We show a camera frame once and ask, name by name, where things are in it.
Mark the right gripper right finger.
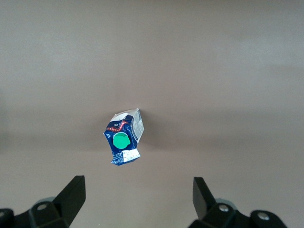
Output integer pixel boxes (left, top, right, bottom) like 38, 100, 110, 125
187, 176, 288, 228

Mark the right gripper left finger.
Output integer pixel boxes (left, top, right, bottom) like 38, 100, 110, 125
0, 175, 86, 228

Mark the blue white milk carton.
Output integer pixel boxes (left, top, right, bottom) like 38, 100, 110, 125
104, 108, 145, 166

